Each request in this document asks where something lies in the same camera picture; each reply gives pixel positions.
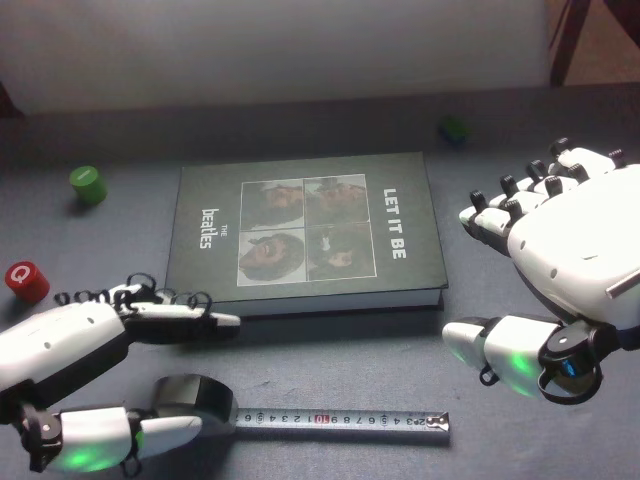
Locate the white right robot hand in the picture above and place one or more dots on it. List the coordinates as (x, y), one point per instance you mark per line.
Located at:
(575, 240)

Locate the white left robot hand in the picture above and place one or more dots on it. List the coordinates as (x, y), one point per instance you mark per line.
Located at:
(60, 340)

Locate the grey tape measure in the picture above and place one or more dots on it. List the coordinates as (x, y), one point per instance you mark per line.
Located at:
(200, 395)

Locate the black Beatles book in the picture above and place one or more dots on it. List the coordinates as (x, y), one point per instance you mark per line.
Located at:
(210, 280)

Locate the red cylinder block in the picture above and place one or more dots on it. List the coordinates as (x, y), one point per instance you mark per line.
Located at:
(27, 282)

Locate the green cylinder block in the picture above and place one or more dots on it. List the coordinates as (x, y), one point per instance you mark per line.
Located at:
(87, 184)

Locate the blue green toy block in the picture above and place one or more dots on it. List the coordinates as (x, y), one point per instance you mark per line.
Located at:
(452, 131)

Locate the dark wooden furniture leg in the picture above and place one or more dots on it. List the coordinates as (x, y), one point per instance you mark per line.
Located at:
(567, 40)

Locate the grey table cloth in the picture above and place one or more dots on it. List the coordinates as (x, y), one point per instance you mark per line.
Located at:
(325, 360)

